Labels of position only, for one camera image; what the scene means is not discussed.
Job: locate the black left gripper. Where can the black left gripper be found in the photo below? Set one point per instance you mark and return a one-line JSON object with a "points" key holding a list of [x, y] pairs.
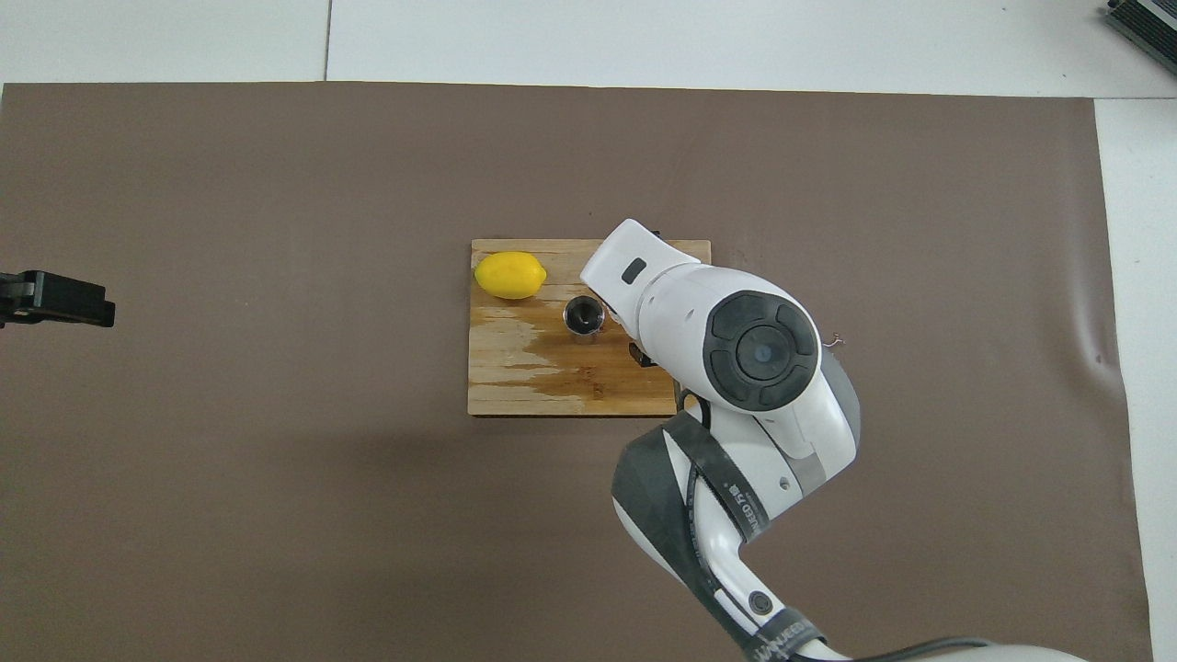
{"points": [[11, 299]]}

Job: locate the steel jigger cup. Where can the steel jigger cup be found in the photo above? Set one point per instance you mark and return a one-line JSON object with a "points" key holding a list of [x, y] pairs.
{"points": [[584, 315]]}

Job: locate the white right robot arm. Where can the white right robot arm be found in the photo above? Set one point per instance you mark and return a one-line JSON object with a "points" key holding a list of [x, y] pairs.
{"points": [[680, 313]]}

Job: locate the wooden cutting board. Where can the wooden cutting board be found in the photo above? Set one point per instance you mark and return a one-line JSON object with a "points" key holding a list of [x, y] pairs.
{"points": [[515, 368]]}

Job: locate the yellow lemon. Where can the yellow lemon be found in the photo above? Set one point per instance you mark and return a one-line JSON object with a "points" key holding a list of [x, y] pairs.
{"points": [[510, 275]]}

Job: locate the brown paper table mat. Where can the brown paper table mat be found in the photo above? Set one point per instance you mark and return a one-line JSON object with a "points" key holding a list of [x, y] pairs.
{"points": [[276, 515]]}

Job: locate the grey finned electronic device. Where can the grey finned electronic device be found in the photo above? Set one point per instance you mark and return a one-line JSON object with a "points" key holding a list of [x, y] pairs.
{"points": [[1149, 28]]}

